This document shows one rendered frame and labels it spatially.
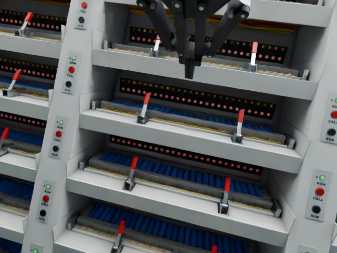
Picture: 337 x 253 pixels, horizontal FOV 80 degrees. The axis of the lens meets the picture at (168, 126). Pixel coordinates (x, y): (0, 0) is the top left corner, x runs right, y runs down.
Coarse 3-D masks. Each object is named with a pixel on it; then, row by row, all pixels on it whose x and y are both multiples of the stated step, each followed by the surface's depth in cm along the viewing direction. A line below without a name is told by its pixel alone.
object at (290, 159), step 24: (96, 96) 64; (120, 96) 74; (96, 120) 57; (120, 120) 56; (264, 120) 66; (168, 144) 55; (192, 144) 53; (216, 144) 52; (264, 144) 55; (288, 144) 54; (288, 168) 50
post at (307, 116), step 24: (312, 0) 61; (336, 0) 49; (336, 24) 49; (312, 48) 55; (336, 48) 49; (336, 72) 48; (288, 120) 61; (312, 120) 49; (312, 144) 49; (336, 144) 48; (312, 168) 49; (336, 168) 48; (288, 192) 53; (336, 192) 48; (288, 240) 49; (312, 240) 48
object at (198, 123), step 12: (108, 108) 63; (120, 108) 62; (132, 108) 62; (168, 120) 59; (180, 120) 60; (192, 120) 59; (204, 120) 59; (228, 132) 58; (252, 132) 57; (264, 132) 57
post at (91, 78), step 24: (72, 0) 58; (96, 0) 57; (72, 24) 58; (96, 24) 57; (120, 24) 71; (72, 48) 58; (96, 72) 62; (72, 96) 57; (48, 120) 58; (72, 120) 57; (48, 144) 58; (72, 144) 57; (48, 168) 58; (72, 192) 62; (24, 240) 58; (48, 240) 57
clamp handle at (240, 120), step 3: (240, 111) 54; (243, 111) 54; (240, 114) 54; (243, 114) 54; (240, 117) 54; (240, 120) 54; (240, 123) 53; (240, 126) 53; (237, 129) 53; (240, 129) 53; (237, 132) 53; (240, 132) 53
